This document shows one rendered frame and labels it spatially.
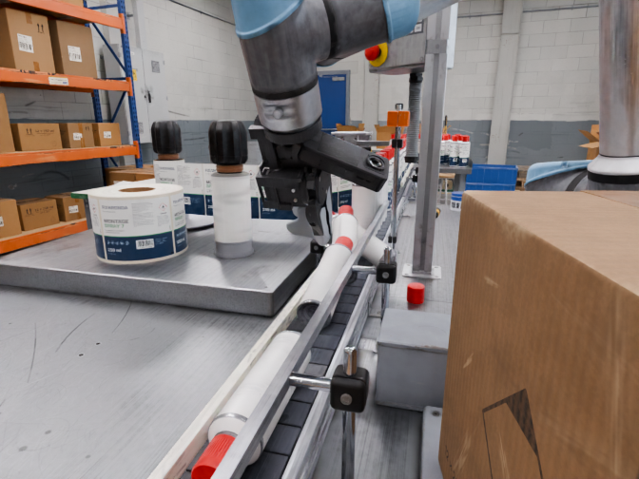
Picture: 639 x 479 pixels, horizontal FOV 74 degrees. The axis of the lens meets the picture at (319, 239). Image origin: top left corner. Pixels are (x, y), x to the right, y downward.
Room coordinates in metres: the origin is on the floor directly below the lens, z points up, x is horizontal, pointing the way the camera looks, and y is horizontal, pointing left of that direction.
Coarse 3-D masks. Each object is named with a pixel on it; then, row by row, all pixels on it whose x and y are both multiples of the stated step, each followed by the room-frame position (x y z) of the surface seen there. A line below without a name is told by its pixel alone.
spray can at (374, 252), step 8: (336, 216) 0.92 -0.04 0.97; (360, 232) 0.87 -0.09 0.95; (376, 240) 0.85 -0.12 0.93; (368, 248) 0.84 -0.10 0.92; (376, 248) 0.83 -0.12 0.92; (392, 248) 0.84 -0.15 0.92; (368, 256) 0.84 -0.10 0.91; (376, 256) 0.82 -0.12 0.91; (392, 256) 0.84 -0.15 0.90; (376, 264) 0.82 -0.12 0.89
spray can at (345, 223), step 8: (344, 208) 0.89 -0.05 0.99; (352, 208) 0.90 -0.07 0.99; (344, 216) 0.85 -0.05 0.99; (352, 216) 0.86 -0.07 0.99; (336, 224) 0.84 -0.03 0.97; (344, 224) 0.82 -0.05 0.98; (352, 224) 0.83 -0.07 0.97; (336, 232) 0.81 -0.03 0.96; (344, 232) 0.80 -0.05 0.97; (352, 232) 0.81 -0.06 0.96; (352, 240) 0.78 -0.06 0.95; (352, 248) 0.76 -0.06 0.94; (352, 280) 0.73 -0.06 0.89
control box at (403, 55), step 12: (456, 12) 0.99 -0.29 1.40; (408, 36) 0.97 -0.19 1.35; (420, 36) 0.94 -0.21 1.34; (384, 48) 1.02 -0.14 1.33; (396, 48) 0.99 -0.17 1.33; (408, 48) 0.97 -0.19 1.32; (420, 48) 0.94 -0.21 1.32; (384, 60) 1.01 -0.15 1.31; (396, 60) 0.99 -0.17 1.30; (408, 60) 0.97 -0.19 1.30; (420, 60) 0.94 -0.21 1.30; (372, 72) 1.06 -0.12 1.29; (384, 72) 1.06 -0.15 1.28; (396, 72) 1.06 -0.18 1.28; (408, 72) 1.06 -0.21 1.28
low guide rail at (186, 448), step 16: (304, 288) 0.64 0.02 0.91; (288, 304) 0.57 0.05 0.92; (288, 320) 0.54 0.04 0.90; (272, 336) 0.48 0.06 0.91; (256, 352) 0.44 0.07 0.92; (240, 368) 0.41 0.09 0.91; (224, 384) 0.38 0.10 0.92; (224, 400) 0.36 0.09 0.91; (208, 416) 0.33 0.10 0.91; (192, 432) 0.31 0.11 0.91; (176, 448) 0.29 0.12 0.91; (192, 448) 0.30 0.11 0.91; (160, 464) 0.27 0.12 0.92; (176, 464) 0.28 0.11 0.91
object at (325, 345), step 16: (384, 224) 1.22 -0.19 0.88; (352, 288) 0.72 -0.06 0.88; (352, 304) 0.65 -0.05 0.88; (336, 320) 0.59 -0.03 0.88; (320, 336) 0.54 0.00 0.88; (336, 336) 0.54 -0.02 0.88; (320, 352) 0.50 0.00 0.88; (320, 368) 0.46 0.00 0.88; (304, 400) 0.40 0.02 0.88; (288, 416) 0.37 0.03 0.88; (304, 416) 0.37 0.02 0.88; (272, 432) 0.35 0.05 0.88; (288, 432) 0.35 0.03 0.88; (272, 448) 0.33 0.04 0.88; (288, 448) 0.33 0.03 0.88; (192, 464) 0.31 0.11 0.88; (256, 464) 0.31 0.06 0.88; (272, 464) 0.31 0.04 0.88
